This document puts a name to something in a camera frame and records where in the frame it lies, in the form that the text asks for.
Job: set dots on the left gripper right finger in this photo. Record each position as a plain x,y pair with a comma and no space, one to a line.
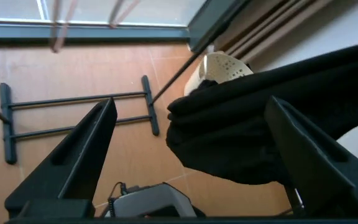
328,193

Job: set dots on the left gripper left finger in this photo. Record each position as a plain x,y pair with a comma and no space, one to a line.
48,193

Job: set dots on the black garment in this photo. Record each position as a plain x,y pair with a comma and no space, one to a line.
228,140

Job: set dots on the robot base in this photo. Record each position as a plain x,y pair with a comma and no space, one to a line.
154,202

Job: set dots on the black clothes rack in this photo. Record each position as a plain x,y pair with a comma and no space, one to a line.
8,130

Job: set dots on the white laundry basket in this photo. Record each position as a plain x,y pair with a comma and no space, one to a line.
222,67

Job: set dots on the window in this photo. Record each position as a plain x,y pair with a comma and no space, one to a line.
89,31

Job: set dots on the brown curtain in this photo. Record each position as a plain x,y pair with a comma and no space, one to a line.
259,28

